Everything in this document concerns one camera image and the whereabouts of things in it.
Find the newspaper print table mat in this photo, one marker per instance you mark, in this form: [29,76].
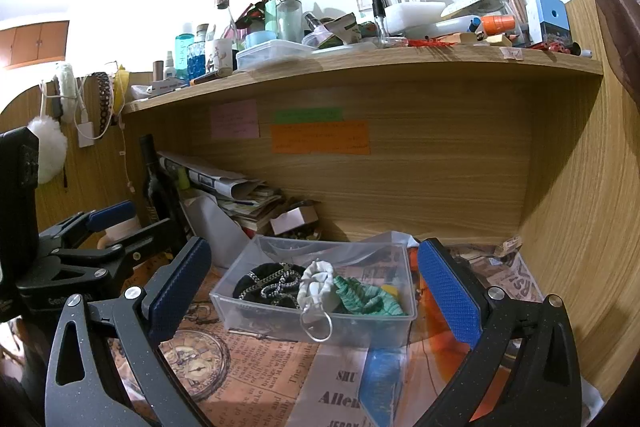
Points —
[260,372]

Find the green scrunchie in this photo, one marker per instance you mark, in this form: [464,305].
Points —
[365,299]

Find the brown marker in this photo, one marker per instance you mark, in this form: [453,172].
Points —
[210,78]

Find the clear plastic bag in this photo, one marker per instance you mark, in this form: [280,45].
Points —
[387,241]

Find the light blue jar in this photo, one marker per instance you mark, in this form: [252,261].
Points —
[260,39]

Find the yellow scrunchie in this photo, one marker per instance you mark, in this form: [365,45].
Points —
[391,292]

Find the pink sticky note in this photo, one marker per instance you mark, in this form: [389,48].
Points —
[234,120]

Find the flat clear plastic container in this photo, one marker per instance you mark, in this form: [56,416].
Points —
[272,55]

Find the black patterned headband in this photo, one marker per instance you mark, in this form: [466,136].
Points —
[106,97]

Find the stack of newspapers and books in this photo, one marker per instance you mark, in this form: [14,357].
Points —
[240,202]

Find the white foam box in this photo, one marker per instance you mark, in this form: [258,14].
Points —
[415,18]

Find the small brown cylinder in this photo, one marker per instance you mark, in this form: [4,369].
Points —
[158,71]

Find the yellow hanging cloth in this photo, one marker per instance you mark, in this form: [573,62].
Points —
[121,87]

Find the wooden shelf board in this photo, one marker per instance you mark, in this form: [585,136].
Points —
[400,59]

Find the blue liquid bottle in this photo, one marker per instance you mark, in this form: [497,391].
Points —
[184,54]

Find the small cardboard box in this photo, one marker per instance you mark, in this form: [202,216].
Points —
[292,222]

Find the small white spray bottle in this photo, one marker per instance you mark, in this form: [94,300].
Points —
[169,68]

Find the red and black fan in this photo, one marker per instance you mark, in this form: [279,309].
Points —
[252,19]

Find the white flat box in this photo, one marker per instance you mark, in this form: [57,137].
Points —
[470,2]

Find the clear plastic box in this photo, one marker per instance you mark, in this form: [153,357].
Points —
[260,252]

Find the red tassel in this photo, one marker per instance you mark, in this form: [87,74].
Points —
[427,42]

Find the white printed cup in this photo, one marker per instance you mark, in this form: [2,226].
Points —
[219,57]

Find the green sticky note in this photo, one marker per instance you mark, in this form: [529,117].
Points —
[307,115]

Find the white bottle with orange cap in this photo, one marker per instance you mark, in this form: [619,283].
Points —
[495,26]

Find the orange plastic sheet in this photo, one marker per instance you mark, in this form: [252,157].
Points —
[440,352]

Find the jar of blue beads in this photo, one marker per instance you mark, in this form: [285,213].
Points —
[198,59]

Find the orange sticky note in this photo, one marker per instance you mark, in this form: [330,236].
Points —
[320,138]

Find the green pump bottle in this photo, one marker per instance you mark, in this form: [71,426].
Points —
[272,9]

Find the white fluffy pom-pom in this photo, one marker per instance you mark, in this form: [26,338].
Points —
[50,152]

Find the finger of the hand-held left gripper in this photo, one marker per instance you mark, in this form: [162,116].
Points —
[150,234]
[112,212]

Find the pile of makeup items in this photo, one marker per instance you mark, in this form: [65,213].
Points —
[340,32]

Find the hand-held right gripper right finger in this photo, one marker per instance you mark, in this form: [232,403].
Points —
[450,292]

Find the dark wine bottle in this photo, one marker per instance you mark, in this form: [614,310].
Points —
[155,187]

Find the black capped glass tube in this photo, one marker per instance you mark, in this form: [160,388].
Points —
[378,14]

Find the blue pencil sharpener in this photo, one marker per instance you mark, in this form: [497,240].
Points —
[552,19]

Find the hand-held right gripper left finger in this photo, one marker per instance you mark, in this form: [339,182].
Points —
[180,287]

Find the clear bottle with white cap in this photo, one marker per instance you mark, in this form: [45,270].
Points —
[289,19]

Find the tiny cardboard box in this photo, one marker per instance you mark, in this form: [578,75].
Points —
[507,247]

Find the white tube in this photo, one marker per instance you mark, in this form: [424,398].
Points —
[167,87]

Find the white paper bag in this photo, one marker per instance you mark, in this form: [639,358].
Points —
[215,227]

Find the white fluffy headband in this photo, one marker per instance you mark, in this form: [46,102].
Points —
[66,82]

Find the wooden wall cabinet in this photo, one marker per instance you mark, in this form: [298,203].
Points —
[35,44]

